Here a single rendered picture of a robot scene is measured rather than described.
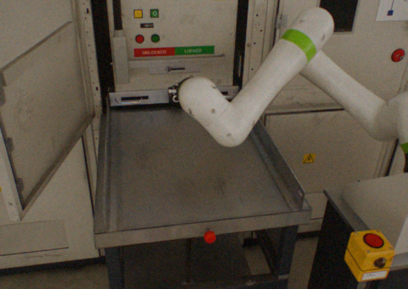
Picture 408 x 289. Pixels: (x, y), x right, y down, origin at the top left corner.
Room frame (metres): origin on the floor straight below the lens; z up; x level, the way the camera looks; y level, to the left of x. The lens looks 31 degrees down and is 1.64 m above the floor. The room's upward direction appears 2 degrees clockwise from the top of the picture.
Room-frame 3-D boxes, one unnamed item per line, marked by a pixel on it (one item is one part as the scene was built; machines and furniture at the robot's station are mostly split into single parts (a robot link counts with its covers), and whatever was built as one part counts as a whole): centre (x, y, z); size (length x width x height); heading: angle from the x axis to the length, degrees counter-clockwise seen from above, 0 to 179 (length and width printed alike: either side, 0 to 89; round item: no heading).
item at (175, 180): (1.19, 0.05, 0.82); 0.68 x 0.62 x 0.06; 11
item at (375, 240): (0.74, -0.43, 0.90); 0.04 x 0.04 x 0.02
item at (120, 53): (1.45, 0.32, 1.09); 0.08 x 0.05 x 0.17; 11
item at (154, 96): (1.58, 0.13, 0.89); 0.54 x 0.05 x 0.06; 101
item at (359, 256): (0.74, -0.43, 0.85); 0.08 x 0.08 x 0.10; 11
